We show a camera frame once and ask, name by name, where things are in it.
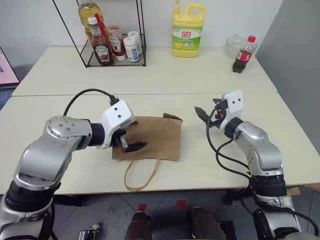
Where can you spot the black labelled floor device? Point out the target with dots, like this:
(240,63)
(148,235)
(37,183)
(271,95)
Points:
(88,233)

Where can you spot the yellow detergent jug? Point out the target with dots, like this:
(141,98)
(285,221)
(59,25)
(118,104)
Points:
(187,32)

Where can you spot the brown cardboard piece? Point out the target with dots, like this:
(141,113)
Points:
(294,191)

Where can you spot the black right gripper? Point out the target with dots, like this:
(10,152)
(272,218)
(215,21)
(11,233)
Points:
(218,113)

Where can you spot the red Heinz ketchup bottle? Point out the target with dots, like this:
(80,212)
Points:
(117,45)

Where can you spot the cola bottle red cap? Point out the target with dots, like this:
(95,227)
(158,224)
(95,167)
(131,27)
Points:
(241,58)

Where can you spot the pink board black frame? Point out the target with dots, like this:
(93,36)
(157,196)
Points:
(6,72)

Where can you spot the brown paper bag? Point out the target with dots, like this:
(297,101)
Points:
(160,137)

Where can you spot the red floor tape square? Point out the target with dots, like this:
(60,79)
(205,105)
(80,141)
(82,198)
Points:
(142,207)

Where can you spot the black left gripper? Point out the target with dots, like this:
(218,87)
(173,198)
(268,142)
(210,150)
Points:
(123,142)

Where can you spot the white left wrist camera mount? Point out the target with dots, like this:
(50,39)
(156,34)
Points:
(118,111)

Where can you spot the clear glass bowl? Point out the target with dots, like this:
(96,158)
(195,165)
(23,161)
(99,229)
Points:
(231,47)

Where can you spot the white mayonnaise jar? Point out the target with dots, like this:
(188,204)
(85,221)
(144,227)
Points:
(136,35)
(132,51)

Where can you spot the dark Heinz sauce bottle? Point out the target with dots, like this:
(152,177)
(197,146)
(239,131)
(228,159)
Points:
(102,50)

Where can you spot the yellow cooking oil bottle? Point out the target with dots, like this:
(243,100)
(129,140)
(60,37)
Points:
(87,10)

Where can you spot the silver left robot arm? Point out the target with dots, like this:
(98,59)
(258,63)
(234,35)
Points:
(62,135)

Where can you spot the dark rounded shape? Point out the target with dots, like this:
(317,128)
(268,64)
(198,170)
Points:
(138,226)
(205,223)

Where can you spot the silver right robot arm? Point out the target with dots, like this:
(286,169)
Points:
(260,150)

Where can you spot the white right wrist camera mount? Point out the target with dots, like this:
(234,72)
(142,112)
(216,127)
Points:
(233,102)

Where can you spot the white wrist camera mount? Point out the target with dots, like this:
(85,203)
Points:
(233,102)
(118,111)

